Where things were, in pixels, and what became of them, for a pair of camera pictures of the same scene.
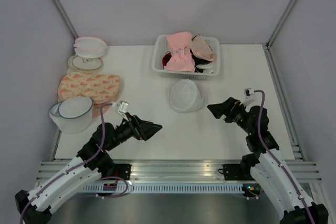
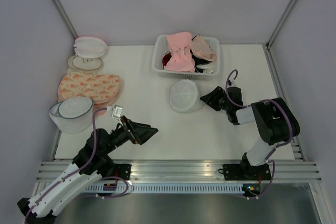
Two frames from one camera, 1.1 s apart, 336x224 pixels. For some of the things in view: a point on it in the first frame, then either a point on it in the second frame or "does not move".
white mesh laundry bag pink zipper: [186, 96] does not move
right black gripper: [227, 108] to [208, 98]
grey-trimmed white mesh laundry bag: [73, 115] does not move
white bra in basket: [208, 68] does not move
